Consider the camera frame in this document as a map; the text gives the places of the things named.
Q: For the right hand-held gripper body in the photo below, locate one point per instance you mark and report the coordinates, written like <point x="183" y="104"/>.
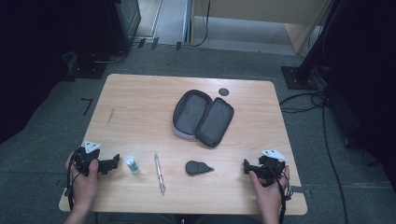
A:
<point x="271" y="168"/>

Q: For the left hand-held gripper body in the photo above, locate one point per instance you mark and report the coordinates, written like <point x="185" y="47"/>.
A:
<point x="84" y="158"/>

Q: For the green and white glue stick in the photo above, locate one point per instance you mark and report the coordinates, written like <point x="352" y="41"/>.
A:
<point x="132" y="165"/>

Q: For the silver pen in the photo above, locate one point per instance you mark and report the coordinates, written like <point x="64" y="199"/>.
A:
<point x="159" y="174"/>

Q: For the dark grey teardrop-shaped object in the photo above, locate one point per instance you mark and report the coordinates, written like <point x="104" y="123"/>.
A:
<point x="196" y="168"/>

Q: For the black zip pencil case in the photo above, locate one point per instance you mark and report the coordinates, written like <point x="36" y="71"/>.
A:
<point x="202" y="118"/>

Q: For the person's right hand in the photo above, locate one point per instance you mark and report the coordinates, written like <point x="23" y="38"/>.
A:
<point x="271" y="196"/>

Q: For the person's left hand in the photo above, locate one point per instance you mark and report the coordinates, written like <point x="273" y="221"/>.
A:
<point x="84" y="189"/>

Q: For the grey tape strip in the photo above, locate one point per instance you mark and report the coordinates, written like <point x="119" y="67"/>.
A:
<point x="300" y="189"/>

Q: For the black angled floor tape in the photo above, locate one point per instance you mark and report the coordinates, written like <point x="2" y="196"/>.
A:
<point x="87" y="105"/>

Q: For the round dark table grommet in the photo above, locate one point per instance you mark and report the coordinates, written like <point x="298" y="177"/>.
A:
<point x="223" y="91"/>

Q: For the black metal stand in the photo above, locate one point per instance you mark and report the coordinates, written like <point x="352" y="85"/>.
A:
<point x="308" y="62"/>

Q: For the black cabinet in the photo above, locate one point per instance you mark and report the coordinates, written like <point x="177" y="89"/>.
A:
<point x="123" y="25"/>

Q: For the light wooden furniture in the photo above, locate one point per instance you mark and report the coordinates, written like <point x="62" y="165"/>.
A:
<point x="264" y="12"/>

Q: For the black stand base plate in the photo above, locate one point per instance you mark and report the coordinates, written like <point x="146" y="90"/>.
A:
<point x="87" y="67"/>

